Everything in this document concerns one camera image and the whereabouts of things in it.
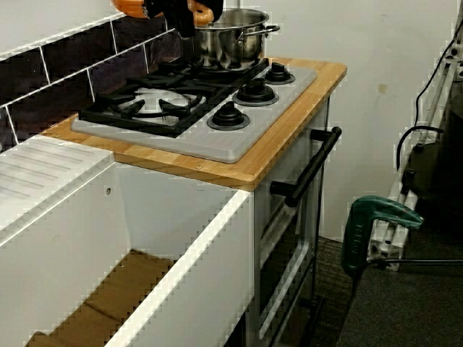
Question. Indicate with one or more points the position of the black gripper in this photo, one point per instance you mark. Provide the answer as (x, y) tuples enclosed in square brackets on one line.
[(162, 5)]

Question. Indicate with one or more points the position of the orange plastic toy pan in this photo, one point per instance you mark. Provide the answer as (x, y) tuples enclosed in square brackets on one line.
[(126, 6)]

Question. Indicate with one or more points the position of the stainless steel pot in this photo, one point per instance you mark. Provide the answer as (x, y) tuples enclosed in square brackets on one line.
[(228, 43)]

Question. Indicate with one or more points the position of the black burner grate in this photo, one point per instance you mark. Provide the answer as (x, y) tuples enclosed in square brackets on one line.
[(108, 103), (173, 72)]

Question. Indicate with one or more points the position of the black stove knob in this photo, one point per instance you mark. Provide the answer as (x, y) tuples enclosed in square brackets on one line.
[(255, 92), (278, 74), (228, 115)]

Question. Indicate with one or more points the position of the grey toy stove panel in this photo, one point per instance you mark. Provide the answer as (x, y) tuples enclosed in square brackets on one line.
[(217, 144)]

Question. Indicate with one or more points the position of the white toy oven door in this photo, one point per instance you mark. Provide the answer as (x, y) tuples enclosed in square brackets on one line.
[(278, 253)]

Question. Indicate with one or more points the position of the green clamp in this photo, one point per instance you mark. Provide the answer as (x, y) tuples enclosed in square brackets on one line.
[(356, 231)]

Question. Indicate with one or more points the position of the white toy sink basin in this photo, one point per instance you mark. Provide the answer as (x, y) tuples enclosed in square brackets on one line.
[(181, 289)]

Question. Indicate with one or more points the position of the brown cardboard sheet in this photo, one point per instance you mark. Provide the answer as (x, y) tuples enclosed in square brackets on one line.
[(119, 285)]

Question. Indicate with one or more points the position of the aluminium frame rail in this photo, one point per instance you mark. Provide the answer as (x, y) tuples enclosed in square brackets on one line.
[(408, 202)]

